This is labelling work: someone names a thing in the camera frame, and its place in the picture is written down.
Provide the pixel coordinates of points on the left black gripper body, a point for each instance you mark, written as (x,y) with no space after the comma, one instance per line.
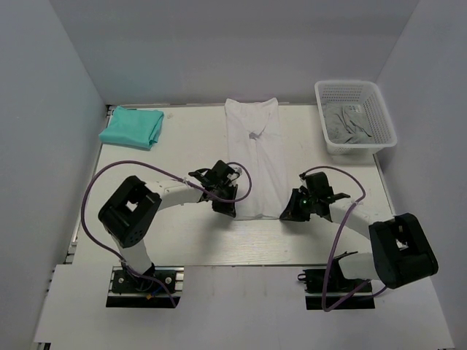
(223,185)

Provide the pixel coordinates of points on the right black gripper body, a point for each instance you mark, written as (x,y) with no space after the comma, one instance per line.
(307,200)

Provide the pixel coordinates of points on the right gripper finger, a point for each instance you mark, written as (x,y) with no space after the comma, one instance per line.
(298,214)
(294,198)

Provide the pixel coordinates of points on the white t shirt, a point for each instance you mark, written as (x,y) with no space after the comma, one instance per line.
(254,140)

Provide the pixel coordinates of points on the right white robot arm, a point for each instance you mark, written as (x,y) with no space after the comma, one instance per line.
(400,252)

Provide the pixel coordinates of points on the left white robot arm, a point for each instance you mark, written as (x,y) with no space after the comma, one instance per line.
(130,211)

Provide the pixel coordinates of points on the grey t shirt in basket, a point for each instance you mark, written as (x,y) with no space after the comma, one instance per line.
(346,124)

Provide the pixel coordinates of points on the white plastic basket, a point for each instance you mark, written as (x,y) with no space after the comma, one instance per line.
(366,96)

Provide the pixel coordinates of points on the folded teal t shirt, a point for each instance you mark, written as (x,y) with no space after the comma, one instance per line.
(133,128)

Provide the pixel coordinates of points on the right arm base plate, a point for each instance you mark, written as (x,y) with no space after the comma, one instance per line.
(328,291)

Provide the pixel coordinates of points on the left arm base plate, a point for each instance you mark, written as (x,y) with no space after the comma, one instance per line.
(127,291)

